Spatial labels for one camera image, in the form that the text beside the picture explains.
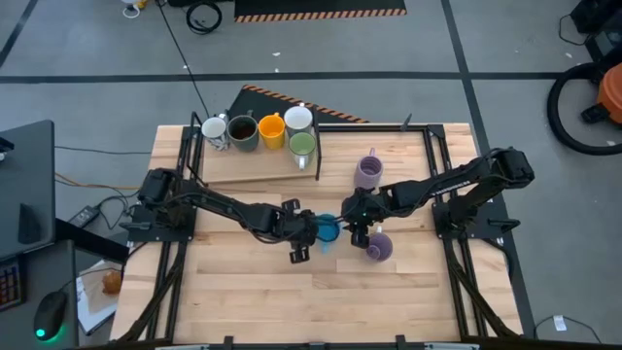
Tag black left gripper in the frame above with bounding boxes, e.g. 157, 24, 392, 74
269, 197, 343, 264

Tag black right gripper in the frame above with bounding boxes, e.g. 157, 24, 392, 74
341, 190, 393, 249

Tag light blue mug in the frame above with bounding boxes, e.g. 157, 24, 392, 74
315, 213, 342, 254

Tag round purple ribbed mug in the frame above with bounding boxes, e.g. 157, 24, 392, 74
363, 226, 394, 263

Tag green ribbed mug white handle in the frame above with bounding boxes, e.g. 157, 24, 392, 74
288, 131, 318, 171

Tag teal mug white inside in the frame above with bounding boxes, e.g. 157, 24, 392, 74
283, 104, 315, 138

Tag yellow mug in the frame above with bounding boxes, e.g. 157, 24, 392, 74
258, 112, 287, 151

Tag dark teal speckled mug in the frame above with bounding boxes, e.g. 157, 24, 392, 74
226, 114, 260, 153

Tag white blue floral mug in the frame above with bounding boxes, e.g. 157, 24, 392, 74
200, 114, 230, 152

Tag tall lilac ribbed mug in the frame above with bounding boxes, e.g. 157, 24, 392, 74
353, 148, 385, 191

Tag black mat hazard stripe edge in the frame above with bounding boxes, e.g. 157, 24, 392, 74
225, 85, 370, 125
234, 0, 408, 23

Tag brown crumpled object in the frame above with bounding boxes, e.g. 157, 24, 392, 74
101, 269, 123, 296

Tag black power adapter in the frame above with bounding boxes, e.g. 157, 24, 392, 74
67, 204, 102, 228

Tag white paper sheet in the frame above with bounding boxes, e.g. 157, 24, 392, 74
75, 260, 130, 336

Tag orange vacuum cleaner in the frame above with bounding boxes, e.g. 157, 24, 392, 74
580, 62, 622, 125

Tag black computer mouse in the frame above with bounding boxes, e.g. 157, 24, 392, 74
32, 290, 68, 342

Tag black equipment case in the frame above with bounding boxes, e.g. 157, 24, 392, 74
558, 0, 622, 62

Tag black keyboard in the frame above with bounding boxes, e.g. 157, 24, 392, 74
0, 260, 23, 312

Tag black metal table frame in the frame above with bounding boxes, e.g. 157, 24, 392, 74
114, 111, 536, 350

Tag wooden shelf black metal frame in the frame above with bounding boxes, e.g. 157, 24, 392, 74
190, 104, 325, 185

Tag black vacuum hose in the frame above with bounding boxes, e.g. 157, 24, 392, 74
546, 61, 622, 157

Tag long black floor cable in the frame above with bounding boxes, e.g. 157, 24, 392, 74
155, 0, 216, 123

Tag orange cable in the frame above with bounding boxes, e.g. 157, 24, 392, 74
54, 172, 142, 192

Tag coiled black cable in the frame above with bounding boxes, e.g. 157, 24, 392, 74
186, 1, 224, 35

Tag thin black floor cable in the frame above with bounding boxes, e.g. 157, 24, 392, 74
533, 314, 604, 344

